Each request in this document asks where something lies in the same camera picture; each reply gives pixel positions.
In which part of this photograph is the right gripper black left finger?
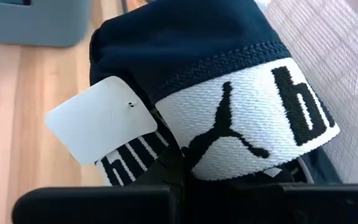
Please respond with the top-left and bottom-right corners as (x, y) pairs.
(11, 144), (185, 224)

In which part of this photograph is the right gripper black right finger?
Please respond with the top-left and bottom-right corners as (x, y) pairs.
(183, 169), (358, 224)

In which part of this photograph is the white paper tag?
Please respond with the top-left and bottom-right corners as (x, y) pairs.
(44, 75), (158, 166)

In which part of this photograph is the navy briefs white waistband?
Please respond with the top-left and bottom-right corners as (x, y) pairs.
(88, 0), (343, 187)

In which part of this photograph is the white perforated laundry basket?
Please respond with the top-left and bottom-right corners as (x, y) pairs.
(264, 0), (358, 184)

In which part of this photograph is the blue-grey plastic bin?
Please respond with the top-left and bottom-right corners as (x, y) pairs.
(0, 0), (93, 48)

